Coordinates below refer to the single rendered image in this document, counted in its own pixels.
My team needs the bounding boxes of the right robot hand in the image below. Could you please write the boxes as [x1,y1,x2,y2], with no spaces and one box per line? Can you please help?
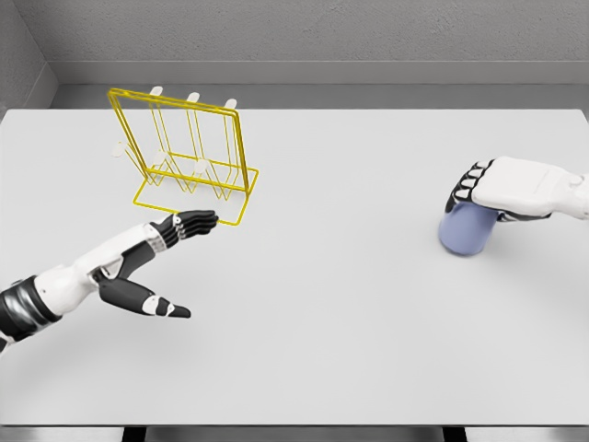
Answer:
[444,156,582,223]

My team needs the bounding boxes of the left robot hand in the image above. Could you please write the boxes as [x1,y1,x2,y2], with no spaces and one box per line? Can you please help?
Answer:
[69,209,220,320]

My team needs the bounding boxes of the light blue cup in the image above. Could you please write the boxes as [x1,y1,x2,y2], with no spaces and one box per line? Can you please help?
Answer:
[437,200,496,257]

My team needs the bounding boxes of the yellow wire cup holder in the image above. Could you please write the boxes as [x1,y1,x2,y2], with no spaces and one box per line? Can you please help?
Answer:
[107,85,260,227]

